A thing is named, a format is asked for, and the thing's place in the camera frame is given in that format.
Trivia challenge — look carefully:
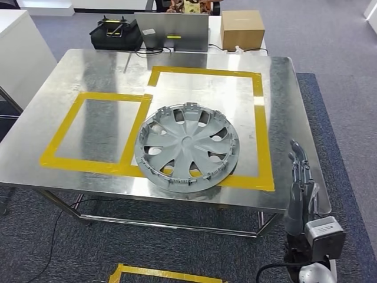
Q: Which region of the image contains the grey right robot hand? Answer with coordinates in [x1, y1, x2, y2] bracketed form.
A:
[284, 139, 320, 243]

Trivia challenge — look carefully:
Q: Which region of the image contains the grey plastic hubcap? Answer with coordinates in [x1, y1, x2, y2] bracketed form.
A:
[133, 102, 241, 194]

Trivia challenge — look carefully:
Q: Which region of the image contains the steel workbench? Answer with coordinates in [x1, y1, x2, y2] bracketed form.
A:
[0, 48, 332, 239]

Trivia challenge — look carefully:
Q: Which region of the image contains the brown cardboard box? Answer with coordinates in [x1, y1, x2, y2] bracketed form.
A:
[220, 9, 266, 52]

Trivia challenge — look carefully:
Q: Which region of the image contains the white table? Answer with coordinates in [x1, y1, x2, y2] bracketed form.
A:
[207, 15, 268, 57]

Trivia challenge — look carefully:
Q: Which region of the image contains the white cabinet with light strips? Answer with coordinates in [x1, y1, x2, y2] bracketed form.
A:
[364, 0, 377, 35]

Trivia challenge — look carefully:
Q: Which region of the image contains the grey laptop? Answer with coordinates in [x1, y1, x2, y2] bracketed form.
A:
[134, 12, 210, 53]

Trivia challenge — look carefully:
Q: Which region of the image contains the person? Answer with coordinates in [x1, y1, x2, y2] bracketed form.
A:
[155, 0, 222, 15]

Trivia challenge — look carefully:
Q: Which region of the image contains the grey power adapter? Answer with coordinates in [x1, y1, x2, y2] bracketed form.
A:
[142, 28, 157, 49]

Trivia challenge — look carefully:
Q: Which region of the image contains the black bag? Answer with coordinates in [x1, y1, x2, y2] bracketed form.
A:
[89, 17, 145, 52]

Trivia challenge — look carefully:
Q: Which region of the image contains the white low platform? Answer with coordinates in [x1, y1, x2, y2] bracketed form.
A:
[16, 0, 75, 17]

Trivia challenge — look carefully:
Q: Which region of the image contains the plain white cabinet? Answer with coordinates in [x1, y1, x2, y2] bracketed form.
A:
[0, 9, 58, 113]

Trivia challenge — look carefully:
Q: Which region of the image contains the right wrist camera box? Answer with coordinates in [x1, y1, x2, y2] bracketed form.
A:
[304, 216, 347, 262]

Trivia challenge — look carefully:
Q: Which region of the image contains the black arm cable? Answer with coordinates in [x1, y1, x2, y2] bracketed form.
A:
[255, 261, 302, 283]

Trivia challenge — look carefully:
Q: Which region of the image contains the thin black table cable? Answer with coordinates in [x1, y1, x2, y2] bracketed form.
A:
[208, 42, 268, 54]

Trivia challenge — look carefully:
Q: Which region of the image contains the black laptop cable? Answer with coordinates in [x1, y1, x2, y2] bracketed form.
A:
[133, 47, 175, 59]

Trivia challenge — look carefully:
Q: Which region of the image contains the black floor cable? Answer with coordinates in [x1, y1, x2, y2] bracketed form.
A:
[25, 197, 124, 283]

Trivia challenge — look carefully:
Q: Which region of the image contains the black metal frame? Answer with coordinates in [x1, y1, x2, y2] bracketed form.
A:
[0, 86, 24, 144]

